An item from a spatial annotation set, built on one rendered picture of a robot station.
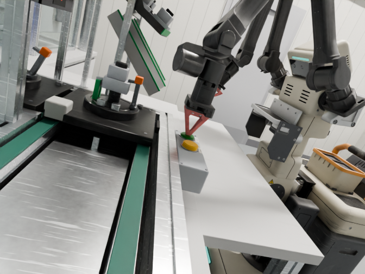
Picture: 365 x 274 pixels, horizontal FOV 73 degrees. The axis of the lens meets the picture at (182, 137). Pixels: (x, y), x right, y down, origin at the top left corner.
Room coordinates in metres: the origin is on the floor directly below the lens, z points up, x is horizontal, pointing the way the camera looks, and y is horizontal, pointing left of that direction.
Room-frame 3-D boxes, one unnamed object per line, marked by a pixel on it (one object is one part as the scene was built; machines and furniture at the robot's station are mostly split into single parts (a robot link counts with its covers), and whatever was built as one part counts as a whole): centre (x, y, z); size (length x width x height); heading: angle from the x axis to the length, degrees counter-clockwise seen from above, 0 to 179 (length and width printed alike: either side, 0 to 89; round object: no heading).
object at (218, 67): (0.64, -0.01, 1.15); 0.07 x 0.06 x 0.07; 117
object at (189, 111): (0.65, -0.01, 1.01); 0.07 x 0.07 x 0.09; 11
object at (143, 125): (0.62, 0.20, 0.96); 0.24 x 0.24 x 0.02; 11
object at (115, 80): (0.61, 0.21, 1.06); 0.08 x 0.04 x 0.07; 101
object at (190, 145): (0.58, -0.03, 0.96); 0.04 x 0.04 x 0.02
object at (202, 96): (0.64, -0.01, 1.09); 0.10 x 0.07 x 0.07; 11
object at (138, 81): (0.62, 0.16, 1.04); 0.04 x 0.02 x 0.08; 101
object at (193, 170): (0.58, -0.03, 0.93); 0.21 x 0.07 x 0.06; 11
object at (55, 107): (0.50, 0.28, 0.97); 0.05 x 0.05 x 0.04; 11
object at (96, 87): (0.59, 0.24, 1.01); 0.01 x 0.01 x 0.05; 11
